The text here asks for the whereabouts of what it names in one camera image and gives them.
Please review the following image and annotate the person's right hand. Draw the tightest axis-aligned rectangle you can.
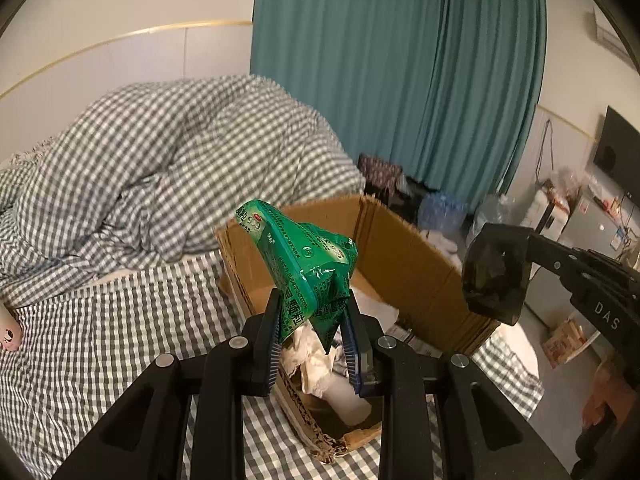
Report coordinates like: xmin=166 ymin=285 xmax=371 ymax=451
xmin=581 ymin=354 xmax=637 ymax=429

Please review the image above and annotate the white ribbed suitcase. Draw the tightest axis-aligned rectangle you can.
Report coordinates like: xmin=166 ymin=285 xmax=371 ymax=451
xmin=520 ymin=187 xmax=552 ymax=232

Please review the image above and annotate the patterned gift bag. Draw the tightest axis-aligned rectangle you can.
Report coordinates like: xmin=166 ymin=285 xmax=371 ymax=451
xmin=357 ymin=153 xmax=405 ymax=199

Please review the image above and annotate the blue plastic bag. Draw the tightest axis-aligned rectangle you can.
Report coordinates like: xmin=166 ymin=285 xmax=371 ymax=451
xmin=417 ymin=190 xmax=469 ymax=237

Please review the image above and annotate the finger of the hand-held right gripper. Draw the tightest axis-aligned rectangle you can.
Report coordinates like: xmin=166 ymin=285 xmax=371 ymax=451
xmin=529 ymin=233 xmax=627 ymax=282

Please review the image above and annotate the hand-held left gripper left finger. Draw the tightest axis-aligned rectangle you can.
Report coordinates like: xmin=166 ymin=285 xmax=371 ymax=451
xmin=50 ymin=287 xmax=285 ymax=480

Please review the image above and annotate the teal curtain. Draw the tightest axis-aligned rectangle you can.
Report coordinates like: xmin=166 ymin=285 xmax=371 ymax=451
xmin=249 ymin=0 xmax=547 ymax=202

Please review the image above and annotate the plastic bag clutter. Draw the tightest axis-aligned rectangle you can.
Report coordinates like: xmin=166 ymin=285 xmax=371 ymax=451
xmin=542 ymin=167 xmax=584 ymax=211

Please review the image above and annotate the white crumpled paper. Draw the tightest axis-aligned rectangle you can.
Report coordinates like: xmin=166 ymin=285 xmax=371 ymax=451
xmin=279 ymin=324 xmax=347 ymax=397

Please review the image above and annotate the black plastic bag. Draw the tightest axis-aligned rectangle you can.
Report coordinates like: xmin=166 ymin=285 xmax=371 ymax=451
xmin=460 ymin=223 xmax=535 ymax=325

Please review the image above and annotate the orange snack box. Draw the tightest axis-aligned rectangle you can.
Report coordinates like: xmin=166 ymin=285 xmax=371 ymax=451
xmin=542 ymin=315 xmax=589 ymax=370

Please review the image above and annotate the white air conditioner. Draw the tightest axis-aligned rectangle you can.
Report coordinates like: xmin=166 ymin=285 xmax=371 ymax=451
xmin=593 ymin=7 xmax=634 ymax=64

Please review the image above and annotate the hanging dark cable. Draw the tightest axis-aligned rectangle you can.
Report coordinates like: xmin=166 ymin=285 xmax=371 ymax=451
xmin=534 ymin=118 xmax=556 ymax=182

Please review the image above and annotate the black wall television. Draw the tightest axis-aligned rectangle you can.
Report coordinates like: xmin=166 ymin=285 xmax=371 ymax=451
xmin=592 ymin=104 xmax=640 ymax=184

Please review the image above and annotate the grey mini fridge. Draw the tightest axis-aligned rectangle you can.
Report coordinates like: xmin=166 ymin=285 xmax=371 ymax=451
xmin=562 ymin=184 xmax=640 ymax=264

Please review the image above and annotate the grey checked duvet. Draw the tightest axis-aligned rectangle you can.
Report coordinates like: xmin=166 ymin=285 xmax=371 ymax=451
xmin=0 ymin=73 xmax=367 ymax=307

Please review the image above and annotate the green foil packet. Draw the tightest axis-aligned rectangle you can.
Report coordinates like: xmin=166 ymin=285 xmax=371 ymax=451
xmin=234 ymin=198 xmax=360 ymax=357

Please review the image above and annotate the pink bottle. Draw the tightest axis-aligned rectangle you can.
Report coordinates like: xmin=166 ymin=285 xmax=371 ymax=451
xmin=0 ymin=304 xmax=22 ymax=352

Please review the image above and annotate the grey checked bed sheet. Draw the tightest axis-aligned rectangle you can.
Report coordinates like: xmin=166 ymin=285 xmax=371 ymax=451
xmin=0 ymin=249 xmax=544 ymax=480

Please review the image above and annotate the brown cardboard box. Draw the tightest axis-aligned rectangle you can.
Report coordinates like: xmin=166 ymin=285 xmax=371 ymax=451
xmin=213 ymin=193 xmax=504 ymax=465

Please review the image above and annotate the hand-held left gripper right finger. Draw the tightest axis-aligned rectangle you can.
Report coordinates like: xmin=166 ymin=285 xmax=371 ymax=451
xmin=339 ymin=295 xmax=571 ymax=480

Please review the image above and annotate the large clear water bottle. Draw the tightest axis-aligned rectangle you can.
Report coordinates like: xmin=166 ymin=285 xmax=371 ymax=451
xmin=469 ymin=192 xmax=517 ymax=242

